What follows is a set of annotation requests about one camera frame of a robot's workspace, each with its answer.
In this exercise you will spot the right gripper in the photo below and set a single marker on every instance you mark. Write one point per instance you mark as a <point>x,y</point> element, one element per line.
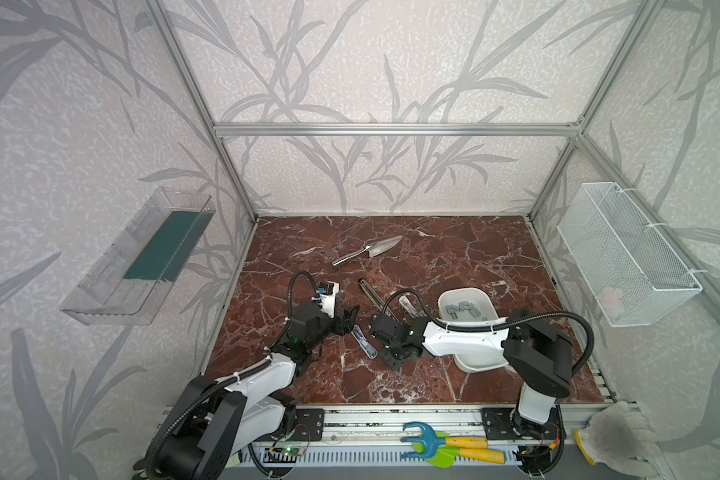
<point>381,330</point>

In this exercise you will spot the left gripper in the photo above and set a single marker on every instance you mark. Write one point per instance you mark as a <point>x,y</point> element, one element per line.
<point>339,320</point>

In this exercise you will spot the white mini stapler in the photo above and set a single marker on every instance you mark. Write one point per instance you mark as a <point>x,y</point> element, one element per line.
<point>411,310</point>

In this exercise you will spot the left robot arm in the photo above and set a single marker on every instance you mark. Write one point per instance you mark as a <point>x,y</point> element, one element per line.
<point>216,418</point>

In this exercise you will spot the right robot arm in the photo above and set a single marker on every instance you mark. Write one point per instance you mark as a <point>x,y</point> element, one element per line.
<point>546,350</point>

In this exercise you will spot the grey staple strip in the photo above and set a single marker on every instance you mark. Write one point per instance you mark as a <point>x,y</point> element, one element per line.
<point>457,311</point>

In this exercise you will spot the silver metal trowel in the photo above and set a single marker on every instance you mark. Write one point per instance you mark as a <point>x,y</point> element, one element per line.
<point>373,249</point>

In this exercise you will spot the teal garden hand rake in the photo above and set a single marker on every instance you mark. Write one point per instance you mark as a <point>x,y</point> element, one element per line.
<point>431,442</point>

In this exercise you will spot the green garden hand shovel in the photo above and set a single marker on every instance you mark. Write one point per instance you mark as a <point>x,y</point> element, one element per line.
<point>446,456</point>

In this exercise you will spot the green circuit board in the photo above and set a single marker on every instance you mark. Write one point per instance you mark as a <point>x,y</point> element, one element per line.
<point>286,453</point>

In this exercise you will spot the pink object in basket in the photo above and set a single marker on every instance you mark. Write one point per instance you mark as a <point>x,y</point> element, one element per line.
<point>612,301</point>

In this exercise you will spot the white cloth glove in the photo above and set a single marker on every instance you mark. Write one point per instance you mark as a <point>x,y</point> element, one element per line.
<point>621,438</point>

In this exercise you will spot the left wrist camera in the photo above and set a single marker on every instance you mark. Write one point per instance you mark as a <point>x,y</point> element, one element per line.
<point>327,296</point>

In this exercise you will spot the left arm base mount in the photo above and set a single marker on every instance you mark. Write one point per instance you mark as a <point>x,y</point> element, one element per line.
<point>302,424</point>

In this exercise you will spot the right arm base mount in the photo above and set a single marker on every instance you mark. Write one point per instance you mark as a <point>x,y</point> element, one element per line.
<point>504,423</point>

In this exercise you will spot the clear plastic wall shelf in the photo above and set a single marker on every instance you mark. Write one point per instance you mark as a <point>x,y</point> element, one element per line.
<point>130,282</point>

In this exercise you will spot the white wire mesh basket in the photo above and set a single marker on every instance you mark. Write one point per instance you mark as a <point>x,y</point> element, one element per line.
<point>616,245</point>

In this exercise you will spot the aluminium frame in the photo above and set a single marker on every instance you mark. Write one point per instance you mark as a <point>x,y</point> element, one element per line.
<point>652,126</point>

